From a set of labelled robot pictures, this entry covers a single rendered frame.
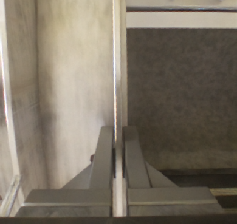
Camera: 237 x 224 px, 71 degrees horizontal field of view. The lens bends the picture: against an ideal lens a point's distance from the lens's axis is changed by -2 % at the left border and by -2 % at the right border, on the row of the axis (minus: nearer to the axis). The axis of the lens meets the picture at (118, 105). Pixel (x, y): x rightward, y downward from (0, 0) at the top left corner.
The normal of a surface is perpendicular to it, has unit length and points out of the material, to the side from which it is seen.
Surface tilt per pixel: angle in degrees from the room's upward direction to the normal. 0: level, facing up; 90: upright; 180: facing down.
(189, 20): 0
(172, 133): 47
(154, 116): 36
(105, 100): 9
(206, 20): 0
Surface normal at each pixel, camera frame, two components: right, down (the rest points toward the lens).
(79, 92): 0.00, 0.11
